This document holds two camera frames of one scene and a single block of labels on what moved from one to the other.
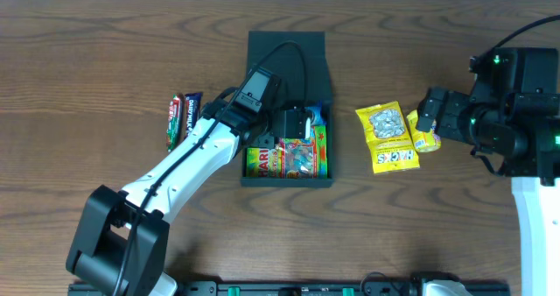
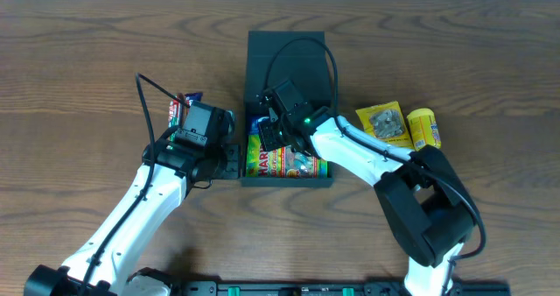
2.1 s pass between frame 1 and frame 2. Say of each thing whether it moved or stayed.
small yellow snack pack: stayed
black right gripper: moved
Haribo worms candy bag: stayed
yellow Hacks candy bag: stayed
